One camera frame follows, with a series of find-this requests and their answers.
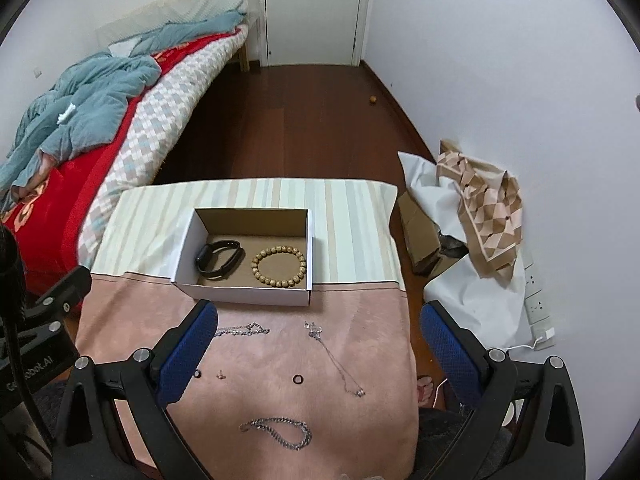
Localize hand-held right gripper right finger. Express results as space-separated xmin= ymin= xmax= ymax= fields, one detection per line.
xmin=419 ymin=300 xmax=587 ymax=480

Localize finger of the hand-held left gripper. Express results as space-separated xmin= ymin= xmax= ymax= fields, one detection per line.
xmin=0 ymin=265 xmax=93 ymax=342

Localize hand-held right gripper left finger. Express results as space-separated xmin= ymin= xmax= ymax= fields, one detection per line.
xmin=51 ymin=299 xmax=219 ymax=480

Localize thin silver necklace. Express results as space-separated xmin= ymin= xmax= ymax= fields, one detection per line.
xmin=214 ymin=322 xmax=271 ymax=338

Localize white cardboard box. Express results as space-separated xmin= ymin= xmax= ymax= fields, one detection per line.
xmin=172 ymin=207 xmax=315 ymax=307

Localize silver pendant necklace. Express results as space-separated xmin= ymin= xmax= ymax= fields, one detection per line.
xmin=303 ymin=321 xmax=366 ymax=398

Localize thick silver chain bracelet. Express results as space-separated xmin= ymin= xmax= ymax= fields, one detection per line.
xmin=238 ymin=416 xmax=313 ymax=452

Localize person's foot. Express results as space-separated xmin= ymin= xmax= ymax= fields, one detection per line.
xmin=416 ymin=376 xmax=436 ymax=409

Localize white plastic bag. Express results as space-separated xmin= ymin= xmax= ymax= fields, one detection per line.
xmin=397 ymin=151 xmax=533 ymax=352

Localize red patterned blanket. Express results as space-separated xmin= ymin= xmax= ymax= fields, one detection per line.
xmin=0 ymin=35 xmax=241 ymax=296

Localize person's dark pants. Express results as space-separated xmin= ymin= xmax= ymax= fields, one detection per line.
xmin=416 ymin=404 xmax=512 ymax=480

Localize white power strip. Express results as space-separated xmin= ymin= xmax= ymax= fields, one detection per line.
xmin=520 ymin=250 xmax=556 ymax=349

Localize black smart band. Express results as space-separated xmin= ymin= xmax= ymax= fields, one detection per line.
xmin=194 ymin=240 xmax=246 ymax=280

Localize pink striped tablecloth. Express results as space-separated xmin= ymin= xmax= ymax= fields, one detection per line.
xmin=74 ymin=177 xmax=420 ymax=480

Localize brown cardboard box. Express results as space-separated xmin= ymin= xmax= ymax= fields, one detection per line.
xmin=398 ymin=191 xmax=470 ymax=276

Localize beige patterned scarf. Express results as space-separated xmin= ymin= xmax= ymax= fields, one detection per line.
xmin=436 ymin=140 xmax=524 ymax=281

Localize blue blanket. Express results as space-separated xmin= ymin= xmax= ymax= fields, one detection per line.
xmin=0 ymin=12 xmax=249 ymax=201

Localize checkered quilt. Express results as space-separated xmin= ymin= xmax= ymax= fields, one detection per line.
xmin=77 ymin=25 xmax=249 ymax=271

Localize white bed cover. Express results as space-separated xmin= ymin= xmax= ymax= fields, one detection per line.
xmin=95 ymin=0 xmax=258 ymax=56

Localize white door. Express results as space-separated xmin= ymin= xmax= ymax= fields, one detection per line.
xmin=256 ymin=0 xmax=373 ymax=67

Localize white cable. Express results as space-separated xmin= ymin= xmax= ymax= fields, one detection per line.
xmin=492 ymin=330 xmax=552 ymax=357

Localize wooden bead bracelet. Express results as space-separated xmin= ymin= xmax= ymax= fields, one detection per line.
xmin=250 ymin=245 xmax=307 ymax=289

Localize wooden bed frame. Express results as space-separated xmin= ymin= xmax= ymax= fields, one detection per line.
xmin=239 ymin=15 xmax=262 ymax=73

